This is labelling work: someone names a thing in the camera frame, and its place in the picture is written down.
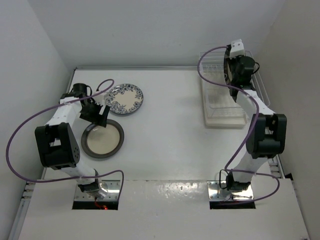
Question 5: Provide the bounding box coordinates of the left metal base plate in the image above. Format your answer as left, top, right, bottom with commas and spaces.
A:
74, 180, 121, 202

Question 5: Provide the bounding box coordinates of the white front board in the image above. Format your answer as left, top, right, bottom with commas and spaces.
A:
19, 179, 309, 240

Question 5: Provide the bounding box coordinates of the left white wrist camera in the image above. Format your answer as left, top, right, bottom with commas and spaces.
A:
92, 92, 109, 106

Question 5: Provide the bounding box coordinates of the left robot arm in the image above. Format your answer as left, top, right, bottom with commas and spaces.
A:
34, 83, 110, 199

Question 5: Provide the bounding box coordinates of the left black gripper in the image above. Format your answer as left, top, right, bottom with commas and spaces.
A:
80, 98, 110, 127

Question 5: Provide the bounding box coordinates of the white drip tray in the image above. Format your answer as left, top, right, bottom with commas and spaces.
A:
201, 80, 247, 129

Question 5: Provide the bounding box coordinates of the dark patterned rim plate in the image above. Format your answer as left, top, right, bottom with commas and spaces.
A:
223, 44, 232, 85

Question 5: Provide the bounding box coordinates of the blue floral plate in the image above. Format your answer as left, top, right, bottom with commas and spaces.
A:
106, 83, 144, 115

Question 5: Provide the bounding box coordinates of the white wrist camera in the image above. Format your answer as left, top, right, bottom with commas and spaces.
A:
92, 92, 109, 106
229, 39, 245, 59

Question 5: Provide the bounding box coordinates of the grey rim plate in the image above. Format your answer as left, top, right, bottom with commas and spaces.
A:
81, 119, 125, 159

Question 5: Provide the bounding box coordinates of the white wire dish rack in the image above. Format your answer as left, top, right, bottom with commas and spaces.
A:
199, 49, 270, 106

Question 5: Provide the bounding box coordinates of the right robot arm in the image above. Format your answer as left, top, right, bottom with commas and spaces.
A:
223, 55, 287, 192

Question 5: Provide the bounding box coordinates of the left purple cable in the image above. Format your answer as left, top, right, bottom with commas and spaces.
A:
5, 78, 125, 201

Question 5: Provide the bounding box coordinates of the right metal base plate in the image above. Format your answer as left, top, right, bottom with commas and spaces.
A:
207, 180, 254, 202

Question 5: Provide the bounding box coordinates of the metal base plate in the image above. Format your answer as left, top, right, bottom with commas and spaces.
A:
207, 180, 254, 202
74, 180, 121, 202

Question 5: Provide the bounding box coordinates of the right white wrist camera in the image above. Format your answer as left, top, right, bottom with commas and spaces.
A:
229, 39, 245, 59

